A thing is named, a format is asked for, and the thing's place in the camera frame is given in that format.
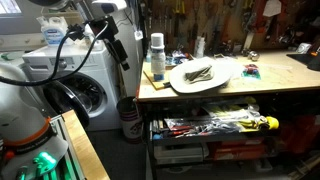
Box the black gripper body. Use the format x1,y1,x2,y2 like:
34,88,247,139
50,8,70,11
83,14,120,42

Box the wooden-top workbench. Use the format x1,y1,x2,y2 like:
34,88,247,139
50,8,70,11
135,49,320,180

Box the light wooden table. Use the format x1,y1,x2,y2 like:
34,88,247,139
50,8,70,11
61,109,111,180

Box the white paper sheet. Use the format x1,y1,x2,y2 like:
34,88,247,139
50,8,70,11
262,0,283,18

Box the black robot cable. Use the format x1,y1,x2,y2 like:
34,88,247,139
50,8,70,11
0,20,110,88

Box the clear plastic bag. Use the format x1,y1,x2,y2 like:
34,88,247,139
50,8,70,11
164,102,268,138

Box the white spray bottle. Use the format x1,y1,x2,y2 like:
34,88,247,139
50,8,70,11
193,35,206,60

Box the white storage box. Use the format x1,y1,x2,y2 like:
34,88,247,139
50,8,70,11
152,144,210,165

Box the green plastic clamp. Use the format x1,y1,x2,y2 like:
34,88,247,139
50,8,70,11
32,151,58,178

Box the orange storage bin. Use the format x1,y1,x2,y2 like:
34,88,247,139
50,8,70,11
279,114,320,154

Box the small white tag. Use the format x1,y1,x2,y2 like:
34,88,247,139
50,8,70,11
133,29,145,41

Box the red storage box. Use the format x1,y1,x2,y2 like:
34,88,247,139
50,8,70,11
207,137,268,161

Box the blue coloured packets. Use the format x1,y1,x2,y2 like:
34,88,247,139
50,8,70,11
165,49,192,67

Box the small grey device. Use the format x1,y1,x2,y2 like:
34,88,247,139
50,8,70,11
296,42,313,55

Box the shiny metal fitting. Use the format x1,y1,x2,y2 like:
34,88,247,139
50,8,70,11
246,49,261,62

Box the round patterned trash can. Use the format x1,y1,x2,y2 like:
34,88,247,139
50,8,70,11
116,96,145,145

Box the red and green package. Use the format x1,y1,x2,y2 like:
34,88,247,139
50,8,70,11
241,63,262,81

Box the white plastic detergent jug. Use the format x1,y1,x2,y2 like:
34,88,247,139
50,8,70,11
36,15,70,47

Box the yellow plastic item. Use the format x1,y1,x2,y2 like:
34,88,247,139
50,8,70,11
264,115,280,131

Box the cream wide-brim hat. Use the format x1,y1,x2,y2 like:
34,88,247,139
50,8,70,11
168,56,236,95

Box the white washing machine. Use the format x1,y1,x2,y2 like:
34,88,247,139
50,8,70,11
21,42,123,133

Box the black tray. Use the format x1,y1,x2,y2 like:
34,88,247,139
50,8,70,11
286,51,320,72

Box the pegboard with hanging tools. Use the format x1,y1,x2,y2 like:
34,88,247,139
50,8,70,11
142,0,320,56

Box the flat wooden board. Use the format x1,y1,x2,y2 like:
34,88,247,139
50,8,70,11
143,68,173,92

